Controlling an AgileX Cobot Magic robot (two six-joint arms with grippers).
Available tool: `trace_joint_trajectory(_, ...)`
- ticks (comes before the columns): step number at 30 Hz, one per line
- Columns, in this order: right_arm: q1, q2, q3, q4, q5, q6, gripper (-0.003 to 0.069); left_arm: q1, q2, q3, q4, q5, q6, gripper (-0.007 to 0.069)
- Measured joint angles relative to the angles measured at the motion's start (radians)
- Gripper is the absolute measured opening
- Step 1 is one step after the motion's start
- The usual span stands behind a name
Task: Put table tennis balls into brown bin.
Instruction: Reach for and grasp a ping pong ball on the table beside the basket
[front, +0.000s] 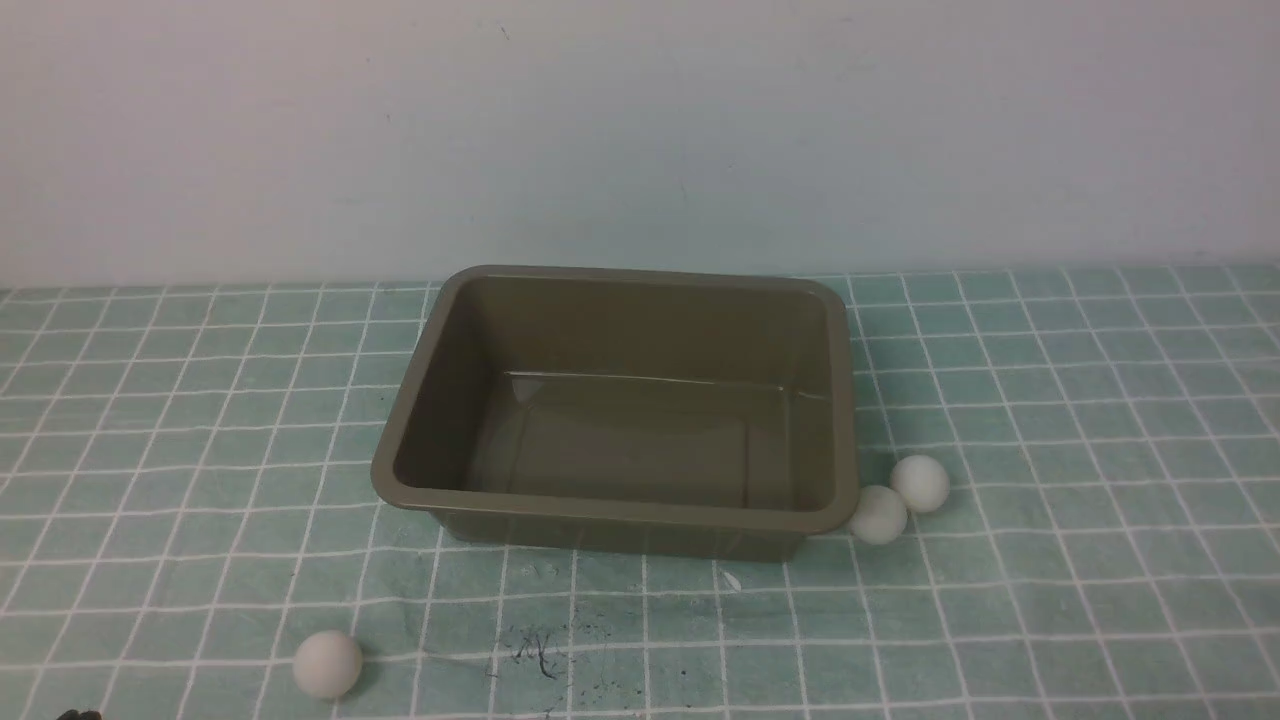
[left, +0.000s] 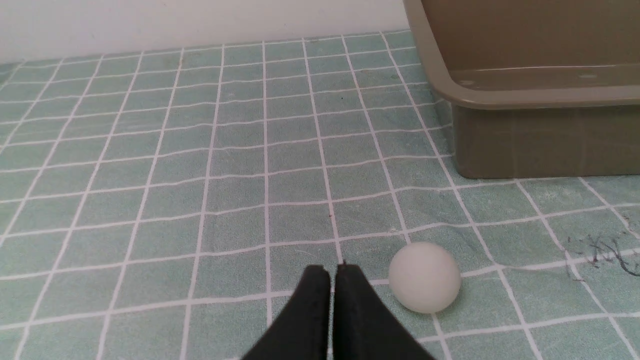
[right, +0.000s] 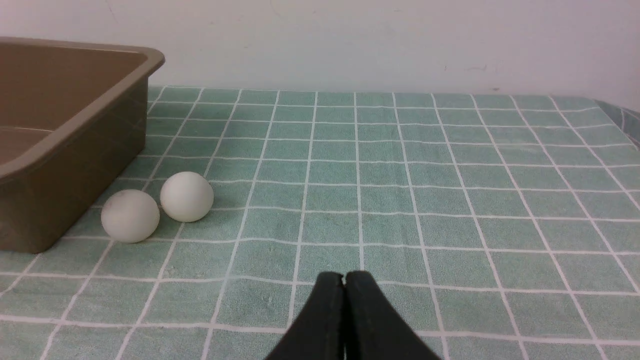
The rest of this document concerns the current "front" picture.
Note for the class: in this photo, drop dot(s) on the white ping-pong ball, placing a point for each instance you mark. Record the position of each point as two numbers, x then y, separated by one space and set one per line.
921 482
880 517
327 665

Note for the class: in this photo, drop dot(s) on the olive green plastic bin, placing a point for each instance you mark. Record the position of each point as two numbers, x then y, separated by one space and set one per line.
623 411

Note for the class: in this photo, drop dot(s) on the green checkered tablecloth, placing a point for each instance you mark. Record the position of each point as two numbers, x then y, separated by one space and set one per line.
186 498

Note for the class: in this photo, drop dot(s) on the small black object at edge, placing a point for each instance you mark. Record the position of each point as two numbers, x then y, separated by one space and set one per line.
78 714

